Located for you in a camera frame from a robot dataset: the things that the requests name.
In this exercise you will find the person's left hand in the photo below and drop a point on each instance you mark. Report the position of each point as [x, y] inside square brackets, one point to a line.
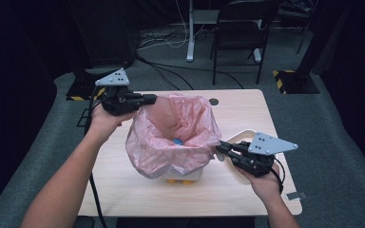
[104, 123]

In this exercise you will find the person's right hand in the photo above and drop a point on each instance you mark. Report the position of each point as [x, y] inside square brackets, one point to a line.
[266, 185]

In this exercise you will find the black round table grommet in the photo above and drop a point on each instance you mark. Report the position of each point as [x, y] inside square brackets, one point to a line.
[214, 101]

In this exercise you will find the white desk frame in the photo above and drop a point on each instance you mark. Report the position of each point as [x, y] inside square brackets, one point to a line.
[190, 38]

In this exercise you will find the person's dark clothing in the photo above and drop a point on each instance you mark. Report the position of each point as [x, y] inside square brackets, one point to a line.
[183, 222]

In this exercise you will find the black folding chair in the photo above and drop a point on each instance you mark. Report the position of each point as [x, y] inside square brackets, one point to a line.
[240, 34]

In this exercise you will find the black striped stand base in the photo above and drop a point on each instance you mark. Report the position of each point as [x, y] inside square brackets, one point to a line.
[82, 90]
[293, 83]

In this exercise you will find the pink plastic trash bag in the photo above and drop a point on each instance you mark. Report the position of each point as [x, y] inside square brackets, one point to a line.
[158, 152]

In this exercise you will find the small blue item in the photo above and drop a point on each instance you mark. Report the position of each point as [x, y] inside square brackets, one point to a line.
[177, 141]

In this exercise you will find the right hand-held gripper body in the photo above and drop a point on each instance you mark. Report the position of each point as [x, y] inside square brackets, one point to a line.
[256, 161]

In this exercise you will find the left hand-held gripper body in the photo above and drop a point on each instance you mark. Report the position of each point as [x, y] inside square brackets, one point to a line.
[117, 101]

